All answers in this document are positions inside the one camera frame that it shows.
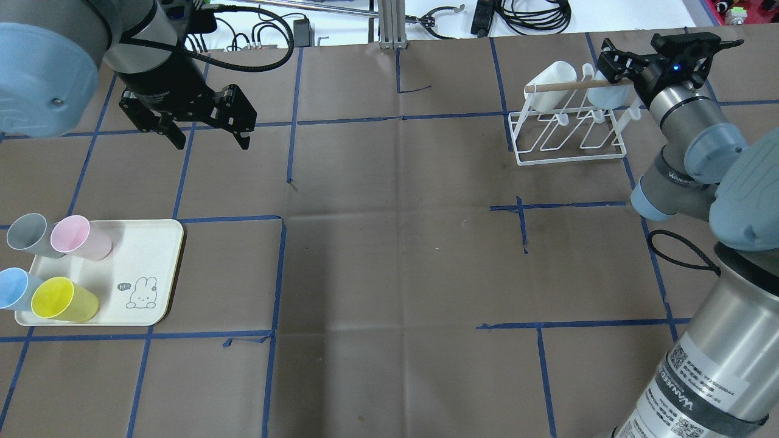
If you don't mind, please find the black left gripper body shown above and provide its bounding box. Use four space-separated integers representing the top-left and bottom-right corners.
119 55 257 136

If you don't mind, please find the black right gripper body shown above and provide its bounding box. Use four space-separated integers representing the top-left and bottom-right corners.
596 33 744 105

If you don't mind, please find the light blue cup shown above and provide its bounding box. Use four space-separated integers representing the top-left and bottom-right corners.
586 78 632 110
1 267 44 311

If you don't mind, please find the pale green ikea cup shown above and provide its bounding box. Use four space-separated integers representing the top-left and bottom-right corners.
524 60 577 113

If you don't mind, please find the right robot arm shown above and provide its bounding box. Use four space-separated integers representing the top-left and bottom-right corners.
596 32 778 437

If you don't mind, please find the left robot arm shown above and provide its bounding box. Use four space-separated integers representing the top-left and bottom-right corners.
1 1 257 150

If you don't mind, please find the pink cup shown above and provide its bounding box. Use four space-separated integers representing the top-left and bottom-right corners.
50 215 113 260

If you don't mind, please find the grey cup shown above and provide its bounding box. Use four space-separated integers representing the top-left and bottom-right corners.
6 212 65 260

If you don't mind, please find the yellow cup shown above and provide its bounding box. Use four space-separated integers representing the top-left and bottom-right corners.
31 276 99 322

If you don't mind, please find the cream plastic tray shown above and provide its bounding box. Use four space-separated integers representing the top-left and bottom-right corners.
28 219 186 326

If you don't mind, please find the white wire cup rack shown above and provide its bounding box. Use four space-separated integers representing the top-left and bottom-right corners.
508 63 641 166

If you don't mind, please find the black braided left cable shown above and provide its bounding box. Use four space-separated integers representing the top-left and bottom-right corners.
119 4 296 74

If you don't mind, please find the coiled black cable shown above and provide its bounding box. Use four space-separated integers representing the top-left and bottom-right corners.
494 0 573 36

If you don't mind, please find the aluminium frame post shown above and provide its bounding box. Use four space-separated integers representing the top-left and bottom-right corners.
377 0 407 49

